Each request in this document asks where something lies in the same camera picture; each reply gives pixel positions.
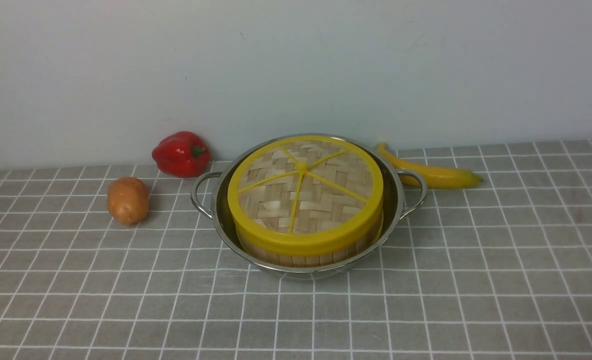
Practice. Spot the red bell pepper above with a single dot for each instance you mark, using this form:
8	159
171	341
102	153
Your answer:
183	154

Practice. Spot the yellow woven bamboo steamer lid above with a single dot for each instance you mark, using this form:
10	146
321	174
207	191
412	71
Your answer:
306	195

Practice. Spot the brown potato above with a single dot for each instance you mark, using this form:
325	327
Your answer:
128	200

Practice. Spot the yellow bamboo steamer basket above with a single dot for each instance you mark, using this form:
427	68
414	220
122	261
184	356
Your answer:
313	261

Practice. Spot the yellow banana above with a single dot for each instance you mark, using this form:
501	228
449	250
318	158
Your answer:
436	177

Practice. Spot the stainless steel pot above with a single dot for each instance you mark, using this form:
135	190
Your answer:
404	192

